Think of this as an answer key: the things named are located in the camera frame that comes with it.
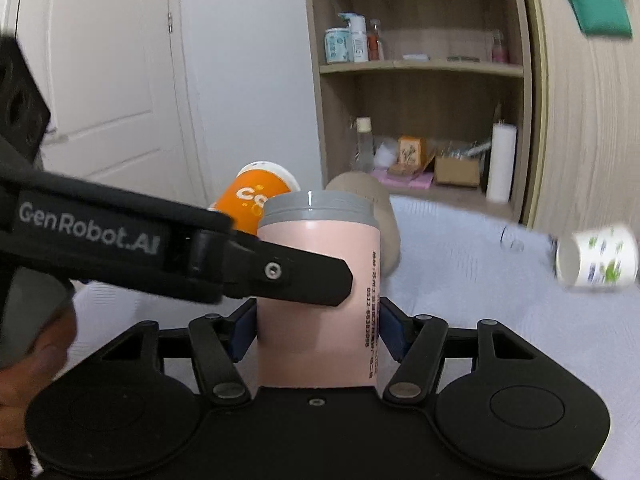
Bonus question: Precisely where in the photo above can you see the black camera box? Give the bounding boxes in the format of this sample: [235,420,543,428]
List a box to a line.
[1,35,51,166]

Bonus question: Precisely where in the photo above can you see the pink small bottle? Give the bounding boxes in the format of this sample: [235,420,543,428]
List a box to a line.
[491,30,509,64]

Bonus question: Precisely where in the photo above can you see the white door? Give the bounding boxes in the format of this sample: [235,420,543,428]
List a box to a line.
[16,0,206,206]

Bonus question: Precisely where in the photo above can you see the white pump bottle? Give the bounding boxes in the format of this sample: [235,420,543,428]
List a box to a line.
[340,12,369,63]

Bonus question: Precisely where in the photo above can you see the wooden bookshelf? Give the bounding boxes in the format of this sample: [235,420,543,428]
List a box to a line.
[306,0,533,221]

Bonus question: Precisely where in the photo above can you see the small cardboard box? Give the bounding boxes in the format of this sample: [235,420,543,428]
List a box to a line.
[434,156,480,188]

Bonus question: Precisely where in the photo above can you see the orange coco paper cup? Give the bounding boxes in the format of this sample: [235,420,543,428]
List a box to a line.
[208,160,300,235]

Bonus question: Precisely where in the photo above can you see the pink tumbler grey lid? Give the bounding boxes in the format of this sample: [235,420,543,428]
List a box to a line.
[257,191,381,388]

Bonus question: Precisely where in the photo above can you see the small white cup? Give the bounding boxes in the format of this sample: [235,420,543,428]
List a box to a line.
[374,140,398,168]

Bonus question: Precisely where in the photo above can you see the person left hand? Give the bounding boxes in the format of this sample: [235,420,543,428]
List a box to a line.
[0,266,79,411]

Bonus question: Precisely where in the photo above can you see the teal wipes canister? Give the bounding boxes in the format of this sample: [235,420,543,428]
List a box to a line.
[323,27,352,64]

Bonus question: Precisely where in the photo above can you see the white floral paper cup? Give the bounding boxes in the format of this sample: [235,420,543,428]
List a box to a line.
[554,223,639,290]

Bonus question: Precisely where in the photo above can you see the beige brown tumbler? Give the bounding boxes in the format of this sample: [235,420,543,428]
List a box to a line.
[324,171,403,276]

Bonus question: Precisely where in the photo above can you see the white paper towel roll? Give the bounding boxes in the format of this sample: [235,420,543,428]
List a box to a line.
[486,122,518,204]

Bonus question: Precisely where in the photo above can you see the white patterned tablecloth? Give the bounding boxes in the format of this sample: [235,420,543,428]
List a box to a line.
[64,194,640,480]

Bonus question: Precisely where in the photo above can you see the orange floral tea box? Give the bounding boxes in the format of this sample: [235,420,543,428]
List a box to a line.
[398,136,427,167]

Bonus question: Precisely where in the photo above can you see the pink flat box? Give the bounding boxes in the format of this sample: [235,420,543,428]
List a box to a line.
[371,168,434,191]

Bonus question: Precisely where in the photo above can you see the clear bottle cream cap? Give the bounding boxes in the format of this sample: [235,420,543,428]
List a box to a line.
[354,117,374,174]

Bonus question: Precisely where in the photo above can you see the wooden wardrobe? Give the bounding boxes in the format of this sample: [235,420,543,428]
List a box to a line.
[524,0,639,237]

